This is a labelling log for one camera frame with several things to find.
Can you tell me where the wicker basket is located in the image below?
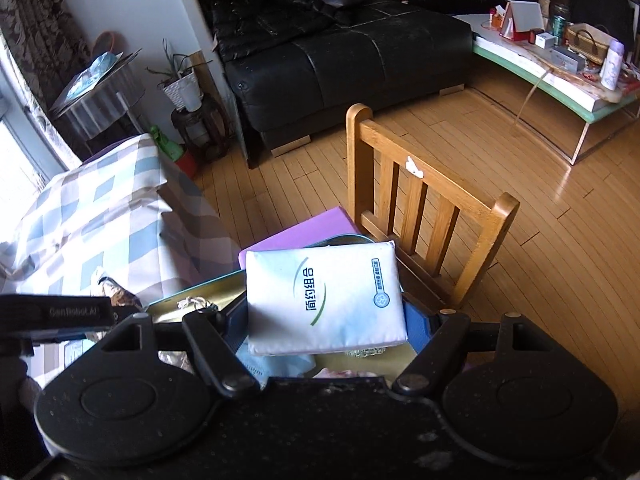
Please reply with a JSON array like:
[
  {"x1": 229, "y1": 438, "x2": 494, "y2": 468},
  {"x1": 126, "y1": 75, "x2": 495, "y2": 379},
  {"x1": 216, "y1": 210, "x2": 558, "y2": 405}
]
[{"x1": 565, "y1": 22, "x2": 618, "y2": 65}]

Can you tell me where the blue plastic bag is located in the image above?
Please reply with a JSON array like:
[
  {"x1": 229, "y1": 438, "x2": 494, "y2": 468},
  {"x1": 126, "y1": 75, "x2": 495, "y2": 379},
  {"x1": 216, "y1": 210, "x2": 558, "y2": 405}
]
[{"x1": 57, "y1": 50, "x2": 143, "y2": 111}]

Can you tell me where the black chair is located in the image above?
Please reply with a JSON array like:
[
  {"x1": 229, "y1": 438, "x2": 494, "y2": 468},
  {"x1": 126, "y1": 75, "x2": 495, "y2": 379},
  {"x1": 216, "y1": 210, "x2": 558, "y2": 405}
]
[{"x1": 570, "y1": 0, "x2": 636, "y2": 53}]

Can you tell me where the floral patterned curtain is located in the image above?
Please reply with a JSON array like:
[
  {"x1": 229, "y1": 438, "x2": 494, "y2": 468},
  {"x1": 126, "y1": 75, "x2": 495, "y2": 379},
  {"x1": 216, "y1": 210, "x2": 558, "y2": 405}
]
[{"x1": 0, "y1": 0, "x2": 93, "y2": 131}]

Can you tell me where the red and white house box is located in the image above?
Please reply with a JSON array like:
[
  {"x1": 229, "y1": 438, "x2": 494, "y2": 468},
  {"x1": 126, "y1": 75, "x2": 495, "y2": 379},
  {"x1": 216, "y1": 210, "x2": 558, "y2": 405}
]
[{"x1": 499, "y1": 0, "x2": 546, "y2": 43}]

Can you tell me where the green edged coffee table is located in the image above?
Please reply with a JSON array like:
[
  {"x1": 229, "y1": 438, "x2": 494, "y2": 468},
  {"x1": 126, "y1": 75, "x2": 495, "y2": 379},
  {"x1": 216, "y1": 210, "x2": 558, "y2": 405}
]
[{"x1": 452, "y1": 7, "x2": 640, "y2": 166}]

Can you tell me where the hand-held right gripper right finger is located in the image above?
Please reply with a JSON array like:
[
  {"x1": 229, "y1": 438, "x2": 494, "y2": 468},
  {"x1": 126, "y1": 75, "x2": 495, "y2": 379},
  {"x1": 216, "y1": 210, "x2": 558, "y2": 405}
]
[{"x1": 391, "y1": 299, "x2": 551, "y2": 397}]

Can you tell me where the purple mat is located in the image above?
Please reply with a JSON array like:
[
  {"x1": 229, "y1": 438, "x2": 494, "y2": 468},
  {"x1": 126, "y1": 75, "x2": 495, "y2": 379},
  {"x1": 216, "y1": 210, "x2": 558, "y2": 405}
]
[{"x1": 239, "y1": 206, "x2": 361, "y2": 271}]

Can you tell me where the leaning glass panel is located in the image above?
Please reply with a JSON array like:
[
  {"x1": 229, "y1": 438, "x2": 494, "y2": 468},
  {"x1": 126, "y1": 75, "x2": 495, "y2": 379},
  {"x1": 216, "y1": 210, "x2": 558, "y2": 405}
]
[{"x1": 222, "y1": 72, "x2": 251, "y2": 168}]

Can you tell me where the window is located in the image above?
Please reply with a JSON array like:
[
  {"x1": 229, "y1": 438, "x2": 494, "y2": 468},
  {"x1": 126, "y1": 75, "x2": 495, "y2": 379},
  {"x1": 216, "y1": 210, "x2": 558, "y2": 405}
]
[{"x1": 0, "y1": 67, "x2": 68, "y2": 211}]

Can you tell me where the white tissue pack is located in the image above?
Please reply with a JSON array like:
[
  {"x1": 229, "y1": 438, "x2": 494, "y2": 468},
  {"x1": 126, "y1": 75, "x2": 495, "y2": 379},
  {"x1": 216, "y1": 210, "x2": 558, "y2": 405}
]
[{"x1": 245, "y1": 241, "x2": 408, "y2": 357}]

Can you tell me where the grey box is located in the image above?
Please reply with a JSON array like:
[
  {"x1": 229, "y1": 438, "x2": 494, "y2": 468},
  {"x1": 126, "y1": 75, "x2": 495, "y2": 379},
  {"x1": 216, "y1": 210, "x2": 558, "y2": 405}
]
[{"x1": 550, "y1": 45, "x2": 586, "y2": 72}]

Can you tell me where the orange round basket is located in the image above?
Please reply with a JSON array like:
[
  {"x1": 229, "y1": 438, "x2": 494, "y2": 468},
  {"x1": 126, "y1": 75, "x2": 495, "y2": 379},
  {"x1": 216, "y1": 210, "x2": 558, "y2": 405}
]
[{"x1": 91, "y1": 30, "x2": 121, "y2": 53}]

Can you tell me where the black leather sofa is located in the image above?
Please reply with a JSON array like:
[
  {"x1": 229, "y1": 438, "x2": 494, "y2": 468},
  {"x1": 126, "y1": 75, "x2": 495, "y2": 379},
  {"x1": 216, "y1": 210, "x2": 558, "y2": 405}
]
[{"x1": 202, "y1": 0, "x2": 541, "y2": 168}]

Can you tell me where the white bottle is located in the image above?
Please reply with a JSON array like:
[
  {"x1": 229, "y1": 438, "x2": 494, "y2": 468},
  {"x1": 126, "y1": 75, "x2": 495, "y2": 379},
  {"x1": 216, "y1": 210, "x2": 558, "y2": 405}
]
[{"x1": 599, "y1": 40, "x2": 625, "y2": 92}]

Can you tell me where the dark wooden plant stand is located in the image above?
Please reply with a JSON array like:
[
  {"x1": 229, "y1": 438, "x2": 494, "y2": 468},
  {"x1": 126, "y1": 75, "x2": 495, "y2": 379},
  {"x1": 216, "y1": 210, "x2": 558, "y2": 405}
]
[{"x1": 170, "y1": 97, "x2": 236, "y2": 163}]

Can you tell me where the potted plant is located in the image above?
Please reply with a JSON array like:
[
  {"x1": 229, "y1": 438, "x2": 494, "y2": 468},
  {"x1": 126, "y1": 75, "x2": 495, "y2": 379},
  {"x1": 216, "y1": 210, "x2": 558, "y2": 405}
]
[{"x1": 146, "y1": 37, "x2": 213, "y2": 113}]

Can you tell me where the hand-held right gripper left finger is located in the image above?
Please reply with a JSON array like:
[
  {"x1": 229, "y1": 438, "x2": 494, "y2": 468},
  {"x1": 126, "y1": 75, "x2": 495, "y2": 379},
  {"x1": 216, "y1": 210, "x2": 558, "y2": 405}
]
[{"x1": 96, "y1": 302, "x2": 262, "y2": 398}]

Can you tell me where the wooden chair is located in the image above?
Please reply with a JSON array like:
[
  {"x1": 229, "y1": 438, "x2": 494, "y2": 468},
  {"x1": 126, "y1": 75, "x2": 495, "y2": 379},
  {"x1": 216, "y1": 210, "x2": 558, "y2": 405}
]
[{"x1": 346, "y1": 103, "x2": 521, "y2": 311}]

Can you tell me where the green spray bottle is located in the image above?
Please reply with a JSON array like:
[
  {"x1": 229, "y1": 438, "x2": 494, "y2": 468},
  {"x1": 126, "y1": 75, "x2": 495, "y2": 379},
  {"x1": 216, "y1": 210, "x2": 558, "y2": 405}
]
[{"x1": 149, "y1": 126, "x2": 185, "y2": 161}]

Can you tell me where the teal and gold tin tray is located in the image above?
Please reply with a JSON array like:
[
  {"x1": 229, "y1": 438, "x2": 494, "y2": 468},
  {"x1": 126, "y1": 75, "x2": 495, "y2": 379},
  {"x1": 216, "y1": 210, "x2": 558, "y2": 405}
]
[{"x1": 147, "y1": 232, "x2": 441, "y2": 378}]

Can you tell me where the round metal side table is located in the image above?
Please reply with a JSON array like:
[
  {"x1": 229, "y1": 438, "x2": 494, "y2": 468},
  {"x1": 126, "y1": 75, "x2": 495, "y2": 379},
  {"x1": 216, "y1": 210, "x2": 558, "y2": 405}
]
[{"x1": 47, "y1": 50, "x2": 151, "y2": 153}]

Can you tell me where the brown knitted cloth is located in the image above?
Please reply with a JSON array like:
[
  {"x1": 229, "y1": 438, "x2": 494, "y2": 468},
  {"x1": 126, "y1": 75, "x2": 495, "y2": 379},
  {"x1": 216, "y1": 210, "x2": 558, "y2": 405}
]
[{"x1": 97, "y1": 275, "x2": 145, "y2": 307}]

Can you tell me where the red flower pot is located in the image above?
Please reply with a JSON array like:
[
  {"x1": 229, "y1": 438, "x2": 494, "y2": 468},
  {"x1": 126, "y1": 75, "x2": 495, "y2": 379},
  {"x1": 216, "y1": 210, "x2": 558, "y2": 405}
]
[{"x1": 175, "y1": 150, "x2": 200, "y2": 178}]

